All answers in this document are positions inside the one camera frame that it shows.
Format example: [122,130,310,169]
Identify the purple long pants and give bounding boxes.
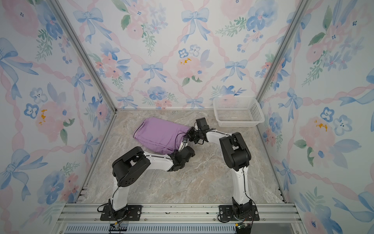
[133,117,190,155]

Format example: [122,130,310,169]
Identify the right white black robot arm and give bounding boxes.
[187,127,256,220]

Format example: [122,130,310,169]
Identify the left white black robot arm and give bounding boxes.
[110,146,195,211]

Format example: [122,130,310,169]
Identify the white plastic perforated basket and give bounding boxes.
[213,97,265,127]

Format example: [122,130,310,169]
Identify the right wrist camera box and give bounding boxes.
[196,118,210,132]

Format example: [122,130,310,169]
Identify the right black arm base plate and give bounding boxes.
[218,205,260,222]

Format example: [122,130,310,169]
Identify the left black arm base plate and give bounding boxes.
[99,204,143,221]

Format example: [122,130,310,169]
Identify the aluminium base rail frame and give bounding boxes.
[52,203,306,234]

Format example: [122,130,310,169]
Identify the right aluminium corner post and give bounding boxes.
[256,0,310,102]

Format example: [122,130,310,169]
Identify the aluminium corner post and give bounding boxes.
[47,1,117,113]
[256,0,310,102]

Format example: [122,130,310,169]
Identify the left aluminium corner post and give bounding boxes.
[47,1,117,113]

